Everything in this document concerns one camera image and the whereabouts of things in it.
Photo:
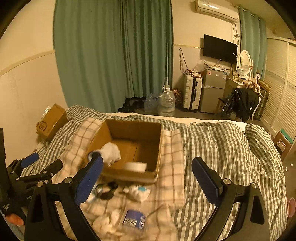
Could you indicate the silver mini fridge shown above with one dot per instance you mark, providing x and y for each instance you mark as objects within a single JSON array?
[{"x": 212, "y": 89}]

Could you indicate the blue tissue pack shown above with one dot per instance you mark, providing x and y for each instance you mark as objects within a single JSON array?
[{"x": 133, "y": 219}]

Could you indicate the white louvered wardrobe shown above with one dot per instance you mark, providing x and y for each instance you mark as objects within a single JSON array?
[{"x": 279, "y": 112}]

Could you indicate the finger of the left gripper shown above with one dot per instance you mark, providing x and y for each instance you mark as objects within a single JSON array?
[
  {"x": 17, "y": 166},
  {"x": 45, "y": 174}
]

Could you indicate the small water bottle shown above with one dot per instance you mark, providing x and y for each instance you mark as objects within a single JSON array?
[{"x": 151, "y": 104}]

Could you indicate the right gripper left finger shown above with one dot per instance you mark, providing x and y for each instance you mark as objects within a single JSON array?
[{"x": 43, "y": 221}]

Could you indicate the black sunglasses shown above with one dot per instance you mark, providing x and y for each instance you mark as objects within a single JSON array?
[{"x": 105, "y": 191}]

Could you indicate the white bear toy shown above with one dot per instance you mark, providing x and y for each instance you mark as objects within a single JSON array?
[{"x": 137, "y": 193}]

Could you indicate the dressing table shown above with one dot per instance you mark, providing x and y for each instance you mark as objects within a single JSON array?
[{"x": 230, "y": 84}]

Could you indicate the white air conditioner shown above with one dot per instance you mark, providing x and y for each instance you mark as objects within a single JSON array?
[{"x": 225, "y": 12}]

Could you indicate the green topped floor box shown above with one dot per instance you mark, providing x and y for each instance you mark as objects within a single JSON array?
[{"x": 283, "y": 143}]

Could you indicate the person's left hand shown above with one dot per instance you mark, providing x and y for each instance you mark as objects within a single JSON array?
[{"x": 14, "y": 219}]

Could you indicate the cream lace underwear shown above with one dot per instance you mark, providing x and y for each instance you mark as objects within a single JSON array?
[{"x": 107, "y": 224}]

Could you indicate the black wall television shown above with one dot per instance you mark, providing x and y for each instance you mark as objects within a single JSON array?
[{"x": 220, "y": 49}]

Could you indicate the green curtain right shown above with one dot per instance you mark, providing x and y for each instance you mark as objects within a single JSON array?
[{"x": 254, "y": 39}]

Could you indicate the white sock blue cuff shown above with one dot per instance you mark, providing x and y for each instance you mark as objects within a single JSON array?
[{"x": 110, "y": 154}]

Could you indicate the large water bottle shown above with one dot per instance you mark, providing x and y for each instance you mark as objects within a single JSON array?
[{"x": 166, "y": 102}]

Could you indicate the white suitcase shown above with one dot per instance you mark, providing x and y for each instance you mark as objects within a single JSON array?
[{"x": 192, "y": 91}]

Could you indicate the closed SF cardboard box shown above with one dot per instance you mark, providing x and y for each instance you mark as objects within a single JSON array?
[{"x": 53, "y": 120}]

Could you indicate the white oval mirror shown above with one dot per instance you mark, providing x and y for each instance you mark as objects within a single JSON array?
[{"x": 244, "y": 63}]

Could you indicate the open cardboard box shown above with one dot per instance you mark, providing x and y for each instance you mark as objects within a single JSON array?
[{"x": 138, "y": 142}]

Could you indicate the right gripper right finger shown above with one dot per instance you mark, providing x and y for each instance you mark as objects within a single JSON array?
[{"x": 251, "y": 219}]

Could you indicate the chair with black clothes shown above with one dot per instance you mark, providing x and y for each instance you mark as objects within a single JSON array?
[{"x": 246, "y": 101}]

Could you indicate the beige plaid blanket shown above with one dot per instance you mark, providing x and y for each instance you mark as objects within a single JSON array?
[{"x": 167, "y": 194}]

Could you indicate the green curtain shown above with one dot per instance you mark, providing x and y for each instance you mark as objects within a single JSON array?
[
  {"x": 254, "y": 39},
  {"x": 108, "y": 51}
]

